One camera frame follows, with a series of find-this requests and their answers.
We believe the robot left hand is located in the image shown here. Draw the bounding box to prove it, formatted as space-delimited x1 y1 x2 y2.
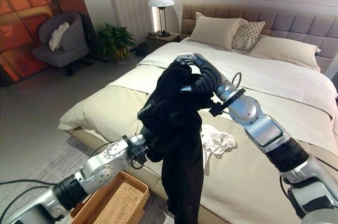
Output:
139 128 162 163

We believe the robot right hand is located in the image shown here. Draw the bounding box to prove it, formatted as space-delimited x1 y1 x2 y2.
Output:
171 52 226 96

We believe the black garment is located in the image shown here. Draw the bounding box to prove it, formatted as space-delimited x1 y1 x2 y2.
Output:
137 62 215 224

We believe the plain beige pillow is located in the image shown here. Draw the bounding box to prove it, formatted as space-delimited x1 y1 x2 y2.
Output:
189 15 248 51

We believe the patterned cushion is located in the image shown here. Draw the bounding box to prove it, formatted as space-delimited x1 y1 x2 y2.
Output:
231 20 266 52

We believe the brown nightstand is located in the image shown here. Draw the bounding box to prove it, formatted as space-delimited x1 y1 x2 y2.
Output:
146 32 181 53

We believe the white crumpled garment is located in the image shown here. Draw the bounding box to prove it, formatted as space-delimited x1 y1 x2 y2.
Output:
200 124 238 176

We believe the woven wicker basket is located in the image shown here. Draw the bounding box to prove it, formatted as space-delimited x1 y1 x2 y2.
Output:
69 170 151 224

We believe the cream duvet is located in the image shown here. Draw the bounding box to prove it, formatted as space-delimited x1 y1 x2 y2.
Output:
58 38 338 143

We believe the long cream pillow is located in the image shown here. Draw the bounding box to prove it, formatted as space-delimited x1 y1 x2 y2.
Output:
249 34 322 72

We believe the white dome table lamp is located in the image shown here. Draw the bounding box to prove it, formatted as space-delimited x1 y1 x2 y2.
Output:
147 0 176 38

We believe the green potted plant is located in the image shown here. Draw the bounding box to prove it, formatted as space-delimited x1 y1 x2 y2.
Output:
97 23 136 63

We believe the beige bed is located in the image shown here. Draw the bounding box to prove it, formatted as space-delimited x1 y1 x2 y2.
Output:
58 3 338 224

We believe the beige tufted headboard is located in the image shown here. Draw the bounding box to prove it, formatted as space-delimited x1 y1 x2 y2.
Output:
180 3 338 74

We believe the white curtain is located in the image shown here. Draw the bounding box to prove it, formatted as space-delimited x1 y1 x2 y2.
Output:
105 0 152 46

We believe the grey rug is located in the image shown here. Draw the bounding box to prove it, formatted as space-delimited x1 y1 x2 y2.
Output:
0 136 172 224

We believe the grey armchair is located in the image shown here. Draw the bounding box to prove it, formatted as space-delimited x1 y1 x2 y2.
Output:
31 12 93 77

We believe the white fluffy cushion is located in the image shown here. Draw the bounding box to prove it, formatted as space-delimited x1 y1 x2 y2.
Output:
49 22 71 52

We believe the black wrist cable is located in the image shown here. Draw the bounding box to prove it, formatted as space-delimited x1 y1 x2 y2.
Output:
231 71 243 89

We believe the black floor cable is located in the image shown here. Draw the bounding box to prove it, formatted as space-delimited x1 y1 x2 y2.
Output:
0 179 60 205

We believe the orange wall painting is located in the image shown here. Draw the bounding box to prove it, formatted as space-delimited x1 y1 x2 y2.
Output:
0 0 62 88

